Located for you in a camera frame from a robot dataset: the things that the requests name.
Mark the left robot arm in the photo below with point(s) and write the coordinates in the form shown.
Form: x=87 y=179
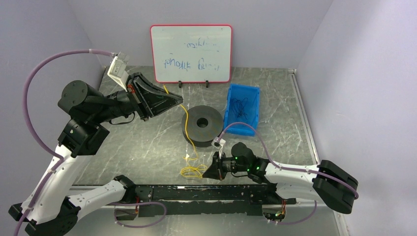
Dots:
x=49 y=211

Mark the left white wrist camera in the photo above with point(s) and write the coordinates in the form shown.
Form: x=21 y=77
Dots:
x=117 y=70

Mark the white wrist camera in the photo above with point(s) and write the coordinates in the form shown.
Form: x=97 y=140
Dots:
x=117 y=70
x=219 y=144

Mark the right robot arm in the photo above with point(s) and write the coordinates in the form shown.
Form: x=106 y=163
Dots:
x=325 y=182

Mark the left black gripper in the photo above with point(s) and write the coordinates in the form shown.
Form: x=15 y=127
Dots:
x=137 y=97

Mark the aluminium side rail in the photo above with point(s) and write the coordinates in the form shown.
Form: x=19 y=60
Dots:
x=304 y=119

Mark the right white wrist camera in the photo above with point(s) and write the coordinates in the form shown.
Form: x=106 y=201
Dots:
x=219 y=144

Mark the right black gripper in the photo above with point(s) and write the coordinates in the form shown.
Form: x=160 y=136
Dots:
x=220 y=166

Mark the blue plastic bin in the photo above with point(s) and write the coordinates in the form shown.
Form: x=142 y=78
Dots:
x=243 y=105

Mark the red framed whiteboard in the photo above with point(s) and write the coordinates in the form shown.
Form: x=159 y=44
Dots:
x=193 y=53

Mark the black cable spool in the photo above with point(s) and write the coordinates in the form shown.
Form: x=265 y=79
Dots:
x=204 y=124

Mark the black base frame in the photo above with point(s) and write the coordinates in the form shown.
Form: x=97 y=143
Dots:
x=203 y=199

